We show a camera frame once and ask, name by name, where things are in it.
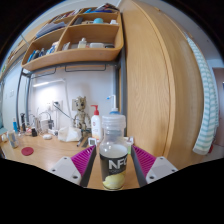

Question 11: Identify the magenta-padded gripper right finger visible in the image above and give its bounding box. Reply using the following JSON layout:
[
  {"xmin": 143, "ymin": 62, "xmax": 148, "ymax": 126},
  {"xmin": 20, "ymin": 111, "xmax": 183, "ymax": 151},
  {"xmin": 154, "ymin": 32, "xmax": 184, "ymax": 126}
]
[{"xmin": 130, "ymin": 144, "xmax": 179, "ymax": 188}]

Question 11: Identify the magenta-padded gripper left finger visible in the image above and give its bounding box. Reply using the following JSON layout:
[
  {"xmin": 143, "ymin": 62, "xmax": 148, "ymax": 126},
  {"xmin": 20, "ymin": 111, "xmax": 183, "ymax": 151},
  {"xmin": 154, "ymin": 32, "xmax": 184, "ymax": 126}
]
[{"xmin": 48, "ymin": 144, "xmax": 98, "ymax": 188}]

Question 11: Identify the clear juice bottle black label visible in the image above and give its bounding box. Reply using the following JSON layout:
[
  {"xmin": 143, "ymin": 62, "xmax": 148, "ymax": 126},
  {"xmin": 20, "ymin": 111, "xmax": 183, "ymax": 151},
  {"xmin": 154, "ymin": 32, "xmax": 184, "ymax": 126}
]
[{"xmin": 99, "ymin": 113, "xmax": 129, "ymax": 191}]

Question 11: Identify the crumpled white bag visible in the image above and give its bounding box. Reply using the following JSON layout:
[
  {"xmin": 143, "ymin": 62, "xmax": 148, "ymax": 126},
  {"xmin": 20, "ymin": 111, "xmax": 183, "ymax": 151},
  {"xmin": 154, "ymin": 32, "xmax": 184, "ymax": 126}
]
[{"xmin": 58, "ymin": 125, "xmax": 83, "ymax": 143}]

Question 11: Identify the flat round red coaster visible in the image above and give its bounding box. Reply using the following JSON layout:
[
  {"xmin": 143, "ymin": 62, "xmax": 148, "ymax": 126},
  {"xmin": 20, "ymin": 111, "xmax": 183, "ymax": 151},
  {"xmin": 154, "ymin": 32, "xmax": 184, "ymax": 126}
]
[{"xmin": 21, "ymin": 146, "xmax": 35, "ymax": 157}]

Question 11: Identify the white lotion bottle red pump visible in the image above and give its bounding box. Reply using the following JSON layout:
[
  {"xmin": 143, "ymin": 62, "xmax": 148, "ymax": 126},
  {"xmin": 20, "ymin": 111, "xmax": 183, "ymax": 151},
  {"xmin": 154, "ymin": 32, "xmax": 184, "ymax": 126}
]
[{"xmin": 90, "ymin": 104, "xmax": 103, "ymax": 140}]

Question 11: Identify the brown tree creature figurine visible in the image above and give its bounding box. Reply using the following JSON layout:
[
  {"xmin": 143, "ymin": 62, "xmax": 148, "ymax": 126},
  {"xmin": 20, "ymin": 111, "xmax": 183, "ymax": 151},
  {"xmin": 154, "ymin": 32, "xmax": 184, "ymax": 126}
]
[{"xmin": 73, "ymin": 96, "xmax": 92, "ymax": 131}]

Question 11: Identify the green striped white towel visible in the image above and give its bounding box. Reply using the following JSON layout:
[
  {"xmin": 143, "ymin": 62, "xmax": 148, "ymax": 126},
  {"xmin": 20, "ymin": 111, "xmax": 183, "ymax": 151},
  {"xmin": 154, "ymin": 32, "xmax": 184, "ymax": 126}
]
[{"xmin": 186, "ymin": 36, "xmax": 220, "ymax": 156}]

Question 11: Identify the blue spray bottle white nozzle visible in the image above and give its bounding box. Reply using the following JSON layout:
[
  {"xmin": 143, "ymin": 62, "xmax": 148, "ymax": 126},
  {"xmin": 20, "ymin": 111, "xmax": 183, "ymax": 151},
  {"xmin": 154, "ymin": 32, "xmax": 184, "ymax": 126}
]
[{"xmin": 106, "ymin": 94, "xmax": 120, "ymax": 116}]

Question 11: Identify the wooden wardrobe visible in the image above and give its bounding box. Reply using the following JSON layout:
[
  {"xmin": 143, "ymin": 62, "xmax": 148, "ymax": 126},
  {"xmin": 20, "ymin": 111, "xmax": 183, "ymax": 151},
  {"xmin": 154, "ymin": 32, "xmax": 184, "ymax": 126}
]
[{"xmin": 118, "ymin": 0, "xmax": 205, "ymax": 171}]

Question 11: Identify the white desk lamp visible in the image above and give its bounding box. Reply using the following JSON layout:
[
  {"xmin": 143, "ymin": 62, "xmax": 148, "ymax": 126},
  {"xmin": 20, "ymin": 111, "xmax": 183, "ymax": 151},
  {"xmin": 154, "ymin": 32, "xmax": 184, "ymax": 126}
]
[{"xmin": 32, "ymin": 78, "xmax": 73, "ymax": 119}]

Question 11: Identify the wooden shelf unit with items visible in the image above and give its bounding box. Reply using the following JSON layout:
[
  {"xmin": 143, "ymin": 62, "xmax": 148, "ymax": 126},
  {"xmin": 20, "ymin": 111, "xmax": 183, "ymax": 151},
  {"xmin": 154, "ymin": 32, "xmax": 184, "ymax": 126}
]
[{"xmin": 20, "ymin": 3, "xmax": 125, "ymax": 73}]

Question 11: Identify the long wooden shelf with items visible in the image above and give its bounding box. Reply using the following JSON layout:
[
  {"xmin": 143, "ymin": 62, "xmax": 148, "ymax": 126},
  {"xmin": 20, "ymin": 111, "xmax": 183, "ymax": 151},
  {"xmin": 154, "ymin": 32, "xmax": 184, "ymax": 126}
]
[{"xmin": 0, "ymin": 24, "xmax": 38, "ymax": 83}]

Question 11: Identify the white wall socket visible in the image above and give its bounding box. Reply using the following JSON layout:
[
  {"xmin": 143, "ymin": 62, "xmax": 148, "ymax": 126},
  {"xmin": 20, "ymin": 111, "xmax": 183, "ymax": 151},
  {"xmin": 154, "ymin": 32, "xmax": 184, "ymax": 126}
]
[{"xmin": 51, "ymin": 100, "xmax": 63, "ymax": 113}]

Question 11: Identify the white wall box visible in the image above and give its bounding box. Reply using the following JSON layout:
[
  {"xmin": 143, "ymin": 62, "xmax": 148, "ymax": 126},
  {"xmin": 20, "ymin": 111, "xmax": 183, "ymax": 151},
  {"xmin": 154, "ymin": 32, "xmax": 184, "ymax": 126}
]
[{"xmin": 71, "ymin": 98, "xmax": 80, "ymax": 112}]

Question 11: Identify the grey metal frame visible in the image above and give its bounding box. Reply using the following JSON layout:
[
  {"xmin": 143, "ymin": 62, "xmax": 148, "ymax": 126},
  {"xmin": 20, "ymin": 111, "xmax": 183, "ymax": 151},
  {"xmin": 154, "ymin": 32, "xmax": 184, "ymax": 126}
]
[{"xmin": 15, "ymin": 49, "xmax": 128, "ymax": 138}]

